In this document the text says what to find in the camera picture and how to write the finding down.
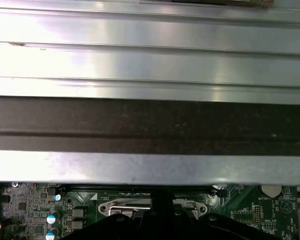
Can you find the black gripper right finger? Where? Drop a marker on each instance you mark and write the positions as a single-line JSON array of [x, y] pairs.
[[197, 230]]

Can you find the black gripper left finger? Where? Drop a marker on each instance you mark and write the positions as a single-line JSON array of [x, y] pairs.
[[130, 230]]

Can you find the CPU socket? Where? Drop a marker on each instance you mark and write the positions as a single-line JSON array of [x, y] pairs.
[[195, 205]]

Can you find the green motherboard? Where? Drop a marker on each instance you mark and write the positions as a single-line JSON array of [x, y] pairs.
[[240, 205]]

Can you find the round coin battery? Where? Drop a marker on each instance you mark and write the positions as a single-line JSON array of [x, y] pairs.
[[271, 190]]

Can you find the black open PC case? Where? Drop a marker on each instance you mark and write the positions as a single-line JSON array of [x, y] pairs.
[[140, 125]]

